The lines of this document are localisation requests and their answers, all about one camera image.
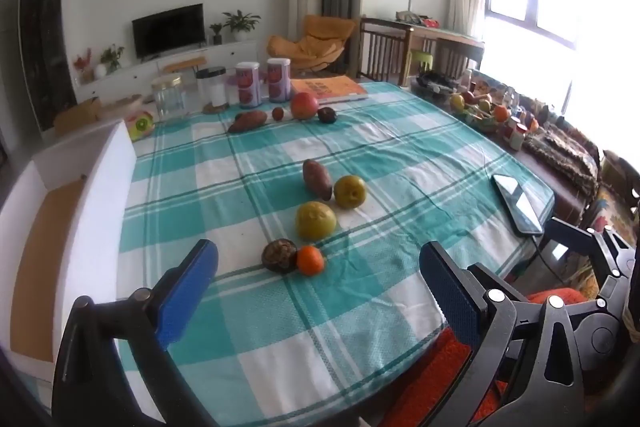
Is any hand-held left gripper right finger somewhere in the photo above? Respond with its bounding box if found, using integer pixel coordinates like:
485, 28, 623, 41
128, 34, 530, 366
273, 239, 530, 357
419, 241, 586, 427

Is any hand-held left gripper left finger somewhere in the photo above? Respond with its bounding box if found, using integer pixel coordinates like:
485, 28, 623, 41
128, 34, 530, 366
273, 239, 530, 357
52, 238, 221, 427

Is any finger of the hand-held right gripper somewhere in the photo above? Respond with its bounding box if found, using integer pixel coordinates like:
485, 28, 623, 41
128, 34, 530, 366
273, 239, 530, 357
545, 217, 608, 259

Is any dark brown wrinkled fruit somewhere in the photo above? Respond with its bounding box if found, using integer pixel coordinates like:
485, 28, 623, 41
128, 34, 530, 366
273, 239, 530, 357
261, 238, 300, 275

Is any small orange mandarin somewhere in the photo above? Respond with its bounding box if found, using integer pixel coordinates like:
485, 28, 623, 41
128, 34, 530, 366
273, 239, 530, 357
296, 245, 325, 277

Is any orange-brown sweet potato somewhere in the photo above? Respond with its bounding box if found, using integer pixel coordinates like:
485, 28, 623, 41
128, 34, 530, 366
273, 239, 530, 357
227, 109, 269, 134

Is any bowl of colourful fruits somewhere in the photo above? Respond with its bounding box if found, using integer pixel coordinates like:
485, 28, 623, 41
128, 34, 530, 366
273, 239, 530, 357
450, 91, 501, 132

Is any black smartphone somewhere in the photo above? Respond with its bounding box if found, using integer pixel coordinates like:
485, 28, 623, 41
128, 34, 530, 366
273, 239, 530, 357
491, 173, 545, 237

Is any brown patterned blanket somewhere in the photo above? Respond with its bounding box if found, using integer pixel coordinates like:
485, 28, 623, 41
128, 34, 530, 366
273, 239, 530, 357
522, 127, 601, 198

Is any orange seat cushion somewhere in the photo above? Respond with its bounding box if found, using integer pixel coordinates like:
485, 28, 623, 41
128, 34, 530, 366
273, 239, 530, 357
380, 289, 571, 427

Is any small jar with red lid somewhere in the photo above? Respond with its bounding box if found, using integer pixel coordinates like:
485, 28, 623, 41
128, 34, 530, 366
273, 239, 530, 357
502, 117, 528, 150

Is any white storage box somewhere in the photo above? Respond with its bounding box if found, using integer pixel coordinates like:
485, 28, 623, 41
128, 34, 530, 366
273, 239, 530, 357
0, 119, 138, 388

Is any yellow-green round fruit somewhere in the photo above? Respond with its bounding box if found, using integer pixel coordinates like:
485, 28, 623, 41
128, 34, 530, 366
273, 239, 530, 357
294, 201, 338, 240
333, 175, 367, 209

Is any teal checkered tablecloth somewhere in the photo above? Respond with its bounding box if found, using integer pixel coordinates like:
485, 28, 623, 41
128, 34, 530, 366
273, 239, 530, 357
116, 81, 556, 427

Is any purple-red sweet potato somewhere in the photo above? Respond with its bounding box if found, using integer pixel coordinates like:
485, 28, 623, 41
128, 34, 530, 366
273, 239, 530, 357
302, 158, 334, 202

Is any kiwi-print box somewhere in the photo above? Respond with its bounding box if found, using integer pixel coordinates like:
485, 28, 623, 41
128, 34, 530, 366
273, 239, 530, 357
125, 111, 156, 142

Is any glass jar with gold lid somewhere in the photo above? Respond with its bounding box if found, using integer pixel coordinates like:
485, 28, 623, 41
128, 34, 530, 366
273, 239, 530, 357
151, 75, 190, 122

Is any black basket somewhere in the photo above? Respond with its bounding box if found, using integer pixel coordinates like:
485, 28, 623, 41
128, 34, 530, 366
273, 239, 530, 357
415, 71, 463, 100

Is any clear jar with black lid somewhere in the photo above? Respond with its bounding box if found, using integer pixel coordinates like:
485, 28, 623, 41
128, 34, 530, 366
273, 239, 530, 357
196, 66, 229, 110

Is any wooden slatted chair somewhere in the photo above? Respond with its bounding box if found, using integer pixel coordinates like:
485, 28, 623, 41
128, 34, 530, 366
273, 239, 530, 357
435, 38, 485, 80
359, 18, 413, 84

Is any red-labelled white canister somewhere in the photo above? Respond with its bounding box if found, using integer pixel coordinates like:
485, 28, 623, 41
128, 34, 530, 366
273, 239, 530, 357
235, 62, 262, 108
266, 57, 292, 102

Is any red apple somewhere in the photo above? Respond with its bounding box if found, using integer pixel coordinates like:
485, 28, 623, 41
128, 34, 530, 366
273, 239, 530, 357
290, 92, 320, 120

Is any green plastic stool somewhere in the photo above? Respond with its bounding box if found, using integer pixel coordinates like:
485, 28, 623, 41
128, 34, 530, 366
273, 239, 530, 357
407, 49, 433, 75

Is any wooden dining table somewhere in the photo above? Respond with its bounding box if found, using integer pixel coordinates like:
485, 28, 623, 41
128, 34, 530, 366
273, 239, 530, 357
362, 18, 486, 52

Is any orange book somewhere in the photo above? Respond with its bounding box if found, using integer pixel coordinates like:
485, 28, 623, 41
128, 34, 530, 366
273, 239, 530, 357
290, 75, 370, 105

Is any white television cabinet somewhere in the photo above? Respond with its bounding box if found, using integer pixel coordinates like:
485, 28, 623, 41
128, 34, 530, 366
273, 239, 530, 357
75, 39, 262, 108

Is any green plant in white vase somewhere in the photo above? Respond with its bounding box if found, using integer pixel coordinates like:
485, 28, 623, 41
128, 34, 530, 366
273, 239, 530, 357
99, 44, 126, 76

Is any red flower bouquet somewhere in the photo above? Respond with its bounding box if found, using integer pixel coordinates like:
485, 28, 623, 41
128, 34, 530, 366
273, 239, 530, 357
72, 48, 96, 84

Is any black television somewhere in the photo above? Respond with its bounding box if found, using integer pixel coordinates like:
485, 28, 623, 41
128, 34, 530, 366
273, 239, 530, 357
131, 3, 207, 60

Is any large green potted plant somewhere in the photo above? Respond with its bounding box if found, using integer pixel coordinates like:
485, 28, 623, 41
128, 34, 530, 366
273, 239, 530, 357
222, 10, 262, 42

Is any dark glass cabinet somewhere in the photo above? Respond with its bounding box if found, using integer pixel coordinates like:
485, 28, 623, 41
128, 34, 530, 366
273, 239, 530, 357
17, 0, 76, 132

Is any black cable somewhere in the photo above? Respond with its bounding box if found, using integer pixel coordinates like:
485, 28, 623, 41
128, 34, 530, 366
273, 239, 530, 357
530, 234, 568, 280

